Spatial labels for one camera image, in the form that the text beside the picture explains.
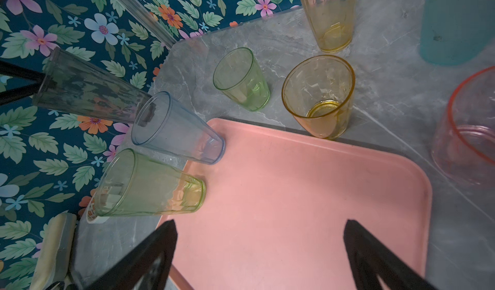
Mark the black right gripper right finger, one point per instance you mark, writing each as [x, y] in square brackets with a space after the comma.
[373, 264]

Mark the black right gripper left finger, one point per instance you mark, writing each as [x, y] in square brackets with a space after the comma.
[147, 266]

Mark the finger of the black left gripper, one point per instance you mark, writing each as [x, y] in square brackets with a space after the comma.
[19, 93]
[19, 72]

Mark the tall grey smoky glass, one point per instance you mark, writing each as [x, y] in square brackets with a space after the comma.
[73, 85]

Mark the tall green glass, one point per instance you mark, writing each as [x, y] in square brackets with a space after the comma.
[137, 185]

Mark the clear blue tall glass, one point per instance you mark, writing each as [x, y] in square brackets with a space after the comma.
[166, 126]

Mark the pink plastic tray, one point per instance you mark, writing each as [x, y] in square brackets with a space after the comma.
[276, 206]

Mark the short pink glass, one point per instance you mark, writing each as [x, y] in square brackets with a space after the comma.
[463, 145]

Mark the short yellow glass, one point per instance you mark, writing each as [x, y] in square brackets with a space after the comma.
[319, 93]

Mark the short green glass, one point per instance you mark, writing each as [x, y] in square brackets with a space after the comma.
[239, 76]

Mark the teal frosted glass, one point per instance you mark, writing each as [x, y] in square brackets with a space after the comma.
[455, 31]

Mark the tall yellow glass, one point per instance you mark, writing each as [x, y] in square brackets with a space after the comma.
[332, 22]

